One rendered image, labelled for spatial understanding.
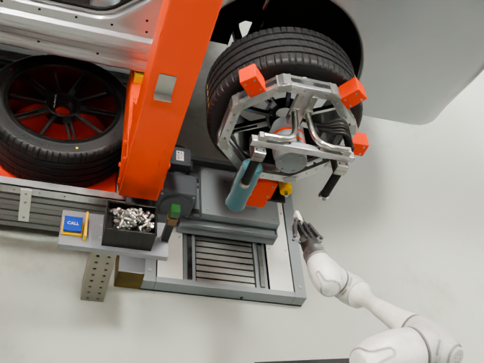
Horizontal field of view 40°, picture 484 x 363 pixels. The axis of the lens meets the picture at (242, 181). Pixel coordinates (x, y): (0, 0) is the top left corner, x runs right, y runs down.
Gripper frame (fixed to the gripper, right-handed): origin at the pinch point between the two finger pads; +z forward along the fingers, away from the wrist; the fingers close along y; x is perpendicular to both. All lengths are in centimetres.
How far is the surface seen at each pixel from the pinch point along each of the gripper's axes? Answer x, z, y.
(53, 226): 46, 43, 91
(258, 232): 43, 45, -7
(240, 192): 4.1, 21.0, 18.4
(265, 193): 11.9, 33.8, 1.8
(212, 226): 43, 47, 17
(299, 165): -17.8, 11.6, 1.7
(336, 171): -23.0, 1.4, -9.4
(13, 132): 6, 54, 111
